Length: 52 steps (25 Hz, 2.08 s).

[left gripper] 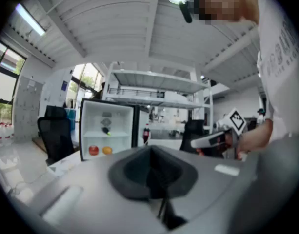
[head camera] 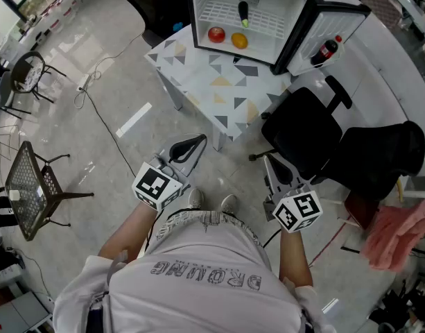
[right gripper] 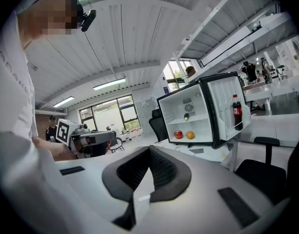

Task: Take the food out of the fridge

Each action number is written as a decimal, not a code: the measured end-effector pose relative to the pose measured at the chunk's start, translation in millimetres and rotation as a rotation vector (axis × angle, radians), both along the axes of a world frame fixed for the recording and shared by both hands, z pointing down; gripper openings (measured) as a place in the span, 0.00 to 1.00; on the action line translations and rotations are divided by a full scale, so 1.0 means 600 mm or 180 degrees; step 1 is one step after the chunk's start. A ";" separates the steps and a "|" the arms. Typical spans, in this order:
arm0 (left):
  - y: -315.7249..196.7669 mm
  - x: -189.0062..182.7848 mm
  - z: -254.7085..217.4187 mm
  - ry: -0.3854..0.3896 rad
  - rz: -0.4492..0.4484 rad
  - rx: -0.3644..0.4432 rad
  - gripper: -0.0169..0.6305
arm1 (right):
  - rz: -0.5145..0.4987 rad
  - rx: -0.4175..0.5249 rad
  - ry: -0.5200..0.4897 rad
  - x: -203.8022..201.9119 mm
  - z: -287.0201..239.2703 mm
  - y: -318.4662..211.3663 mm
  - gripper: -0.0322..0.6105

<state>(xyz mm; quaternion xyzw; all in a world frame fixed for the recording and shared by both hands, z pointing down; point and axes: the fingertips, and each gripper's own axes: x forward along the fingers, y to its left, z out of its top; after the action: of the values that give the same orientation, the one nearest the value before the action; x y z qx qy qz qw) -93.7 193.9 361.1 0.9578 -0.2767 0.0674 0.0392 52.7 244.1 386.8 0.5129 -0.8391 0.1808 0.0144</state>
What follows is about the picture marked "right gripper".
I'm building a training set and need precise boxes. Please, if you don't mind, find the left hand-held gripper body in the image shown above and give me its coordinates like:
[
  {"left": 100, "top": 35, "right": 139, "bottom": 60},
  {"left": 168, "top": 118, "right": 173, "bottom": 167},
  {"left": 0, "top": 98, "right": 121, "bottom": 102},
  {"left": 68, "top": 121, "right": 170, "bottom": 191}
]
[{"left": 56, "top": 118, "right": 117, "bottom": 159}]

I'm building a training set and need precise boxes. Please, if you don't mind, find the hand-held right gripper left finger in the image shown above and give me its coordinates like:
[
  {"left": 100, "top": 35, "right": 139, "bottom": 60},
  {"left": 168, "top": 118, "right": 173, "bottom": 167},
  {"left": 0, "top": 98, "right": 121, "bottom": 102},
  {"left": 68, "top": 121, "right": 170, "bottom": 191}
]
[{"left": 101, "top": 145, "right": 150, "bottom": 231}]

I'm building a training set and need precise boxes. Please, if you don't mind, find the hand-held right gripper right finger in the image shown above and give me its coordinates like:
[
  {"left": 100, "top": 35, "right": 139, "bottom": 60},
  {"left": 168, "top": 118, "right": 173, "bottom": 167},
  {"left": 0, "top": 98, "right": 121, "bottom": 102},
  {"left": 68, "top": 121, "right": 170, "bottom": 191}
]
[{"left": 148, "top": 145, "right": 192, "bottom": 203}]

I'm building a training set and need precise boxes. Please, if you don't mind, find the black mini fridge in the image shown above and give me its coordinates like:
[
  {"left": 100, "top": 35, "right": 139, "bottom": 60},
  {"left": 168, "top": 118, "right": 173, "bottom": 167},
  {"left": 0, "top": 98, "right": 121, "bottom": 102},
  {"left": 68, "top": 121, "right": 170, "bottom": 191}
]
[{"left": 156, "top": 72, "right": 252, "bottom": 150}]

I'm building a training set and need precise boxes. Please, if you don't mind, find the person's left forearm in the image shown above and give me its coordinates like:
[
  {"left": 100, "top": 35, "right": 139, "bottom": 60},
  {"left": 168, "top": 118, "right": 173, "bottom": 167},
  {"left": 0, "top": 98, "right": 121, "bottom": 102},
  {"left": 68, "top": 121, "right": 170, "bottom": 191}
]
[{"left": 32, "top": 136, "right": 76, "bottom": 161}]

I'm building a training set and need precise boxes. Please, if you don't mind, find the ceiling light panel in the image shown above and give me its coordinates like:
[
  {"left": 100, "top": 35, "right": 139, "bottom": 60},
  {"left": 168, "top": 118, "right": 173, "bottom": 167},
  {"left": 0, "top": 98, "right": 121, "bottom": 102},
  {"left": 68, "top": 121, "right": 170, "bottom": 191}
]
[
  {"left": 92, "top": 78, "right": 127, "bottom": 91},
  {"left": 53, "top": 96, "right": 75, "bottom": 108}
]

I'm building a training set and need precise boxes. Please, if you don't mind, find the round back metal chair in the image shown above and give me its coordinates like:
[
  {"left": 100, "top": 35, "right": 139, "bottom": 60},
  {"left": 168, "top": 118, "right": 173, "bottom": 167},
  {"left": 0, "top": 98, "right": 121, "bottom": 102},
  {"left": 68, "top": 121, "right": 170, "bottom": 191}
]
[{"left": 109, "top": 136, "right": 125, "bottom": 154}]

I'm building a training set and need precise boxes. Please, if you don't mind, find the triangle patterned white table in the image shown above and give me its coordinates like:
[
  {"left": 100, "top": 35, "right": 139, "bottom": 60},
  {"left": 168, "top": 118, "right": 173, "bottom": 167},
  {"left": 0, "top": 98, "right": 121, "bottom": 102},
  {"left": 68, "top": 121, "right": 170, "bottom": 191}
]
[{"left": 153, "top": 136, "right": 240, "bottom": 172}]

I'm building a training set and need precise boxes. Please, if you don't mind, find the large black framed window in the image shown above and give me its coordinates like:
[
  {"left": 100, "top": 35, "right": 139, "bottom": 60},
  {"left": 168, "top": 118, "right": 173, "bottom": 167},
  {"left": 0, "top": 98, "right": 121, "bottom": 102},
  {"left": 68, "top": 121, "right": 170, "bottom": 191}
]
[{"left": 79, "top": 94, "right": 141, "bottom": 134}]

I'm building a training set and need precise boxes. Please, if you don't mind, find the black padded office chair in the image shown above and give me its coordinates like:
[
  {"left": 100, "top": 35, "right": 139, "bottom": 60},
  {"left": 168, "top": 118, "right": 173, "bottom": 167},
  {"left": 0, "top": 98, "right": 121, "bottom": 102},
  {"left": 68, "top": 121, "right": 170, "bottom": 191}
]
[{"left": 148, "top": 108, "right": 168, "bottom": 143}]

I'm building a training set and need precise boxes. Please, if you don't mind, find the white printed T-shirt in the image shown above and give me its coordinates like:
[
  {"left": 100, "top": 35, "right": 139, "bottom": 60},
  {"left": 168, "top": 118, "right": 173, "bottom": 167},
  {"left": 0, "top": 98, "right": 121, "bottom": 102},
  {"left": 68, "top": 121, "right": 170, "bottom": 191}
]
[{"left": 0, "top": 10, "right": 74, "bottom": 234}]

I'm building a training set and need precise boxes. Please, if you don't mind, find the black mesh office chair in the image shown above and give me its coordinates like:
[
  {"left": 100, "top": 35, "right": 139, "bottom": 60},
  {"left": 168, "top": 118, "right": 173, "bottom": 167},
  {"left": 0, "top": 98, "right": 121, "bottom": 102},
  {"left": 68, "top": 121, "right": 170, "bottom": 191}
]
[{"left": 234, "top": 136, "right": 288, "bottom": 206}]

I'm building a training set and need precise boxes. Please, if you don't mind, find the cola bottle with red cap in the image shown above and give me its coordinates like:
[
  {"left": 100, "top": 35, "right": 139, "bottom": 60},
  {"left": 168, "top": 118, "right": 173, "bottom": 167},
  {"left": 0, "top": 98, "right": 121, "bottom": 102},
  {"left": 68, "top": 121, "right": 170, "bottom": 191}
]
[{"left": 232, "top": 94, "right": 244, "bottom": 131}]

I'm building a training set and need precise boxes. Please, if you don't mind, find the small window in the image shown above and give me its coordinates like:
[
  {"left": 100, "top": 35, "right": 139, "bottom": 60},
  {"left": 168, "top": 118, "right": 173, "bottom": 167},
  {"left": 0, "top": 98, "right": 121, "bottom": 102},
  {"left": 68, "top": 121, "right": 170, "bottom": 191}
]
[{"left": 162, "top": 60, "right": 194, "bottom": 93}]

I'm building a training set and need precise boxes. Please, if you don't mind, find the long white table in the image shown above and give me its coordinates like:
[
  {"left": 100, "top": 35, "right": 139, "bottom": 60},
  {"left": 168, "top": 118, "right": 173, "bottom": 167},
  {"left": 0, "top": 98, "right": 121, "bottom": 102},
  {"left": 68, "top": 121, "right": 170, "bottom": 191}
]
[{"left": 242, "top": 75, "right": 299, "bottom": 102}]

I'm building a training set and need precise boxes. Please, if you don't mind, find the black head-worn camera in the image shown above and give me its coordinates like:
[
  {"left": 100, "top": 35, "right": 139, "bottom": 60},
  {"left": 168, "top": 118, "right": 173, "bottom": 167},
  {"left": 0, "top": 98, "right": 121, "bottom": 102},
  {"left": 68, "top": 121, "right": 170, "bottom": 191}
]
[{"left": 77, "top": 8, "right": 97, "bottom": 33}]

